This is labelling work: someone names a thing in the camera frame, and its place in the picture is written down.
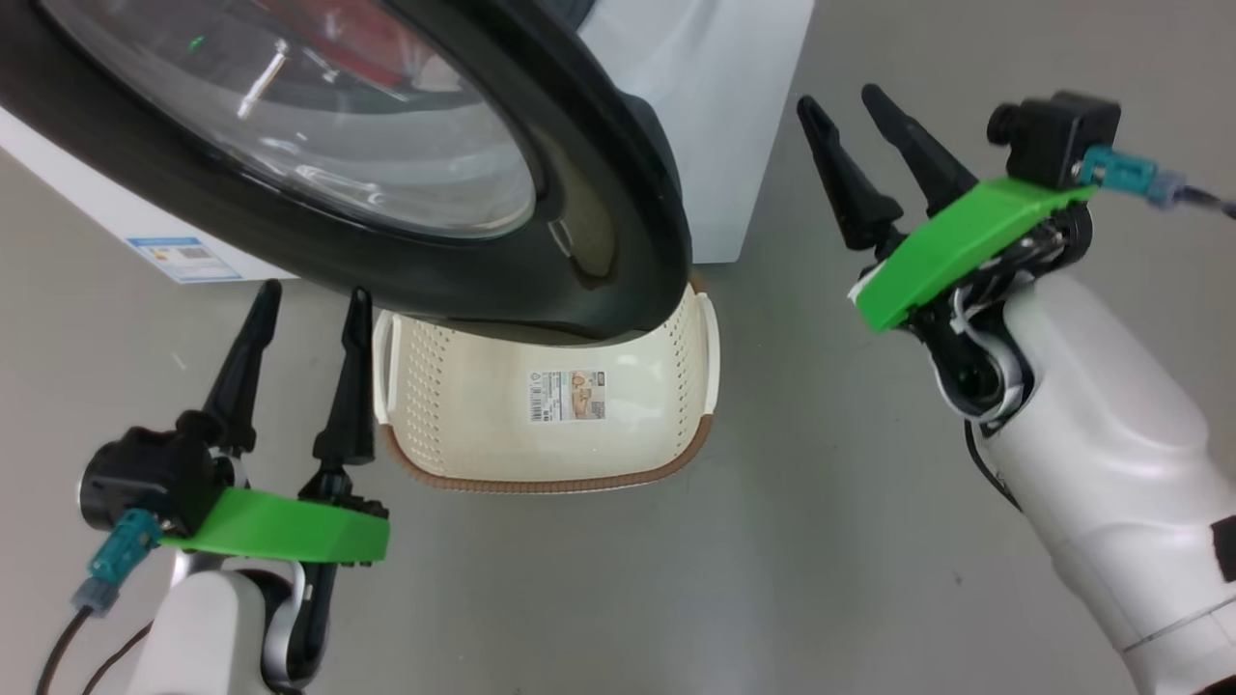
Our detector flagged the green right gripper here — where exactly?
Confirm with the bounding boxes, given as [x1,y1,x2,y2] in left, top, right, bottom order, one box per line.
[797,84,1098,335]

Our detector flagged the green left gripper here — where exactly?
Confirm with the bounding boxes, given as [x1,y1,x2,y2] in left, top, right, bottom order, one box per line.
[159,280,392,568]

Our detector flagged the black round glass washer door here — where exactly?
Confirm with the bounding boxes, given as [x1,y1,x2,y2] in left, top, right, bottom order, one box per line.
[0,0,694,341]

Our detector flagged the cream perforated laundry basket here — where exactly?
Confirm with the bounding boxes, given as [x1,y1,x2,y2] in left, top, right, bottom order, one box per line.
[372,275,721,495]

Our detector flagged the white front-load washing machine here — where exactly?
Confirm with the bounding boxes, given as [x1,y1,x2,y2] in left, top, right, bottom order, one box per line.
[0,0,817,286]

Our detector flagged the basket paper label sticker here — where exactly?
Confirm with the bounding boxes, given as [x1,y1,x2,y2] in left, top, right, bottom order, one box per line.
[527,370,607,424]

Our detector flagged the blue energy label sticker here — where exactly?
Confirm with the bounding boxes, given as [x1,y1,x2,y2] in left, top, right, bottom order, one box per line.
[126,236,244,284]

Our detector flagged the right camera cable teal plug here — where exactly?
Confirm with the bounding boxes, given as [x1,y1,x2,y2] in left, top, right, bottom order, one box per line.
[1080,145,1236,219]

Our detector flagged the camera cable teal plug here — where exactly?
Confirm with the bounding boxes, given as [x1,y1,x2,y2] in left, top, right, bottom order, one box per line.
[37,509,163,695]
[1080,145,1236,219]

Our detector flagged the left camera cable teal plug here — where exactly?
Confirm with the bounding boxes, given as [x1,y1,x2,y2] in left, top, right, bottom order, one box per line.
[37,509,163,695]

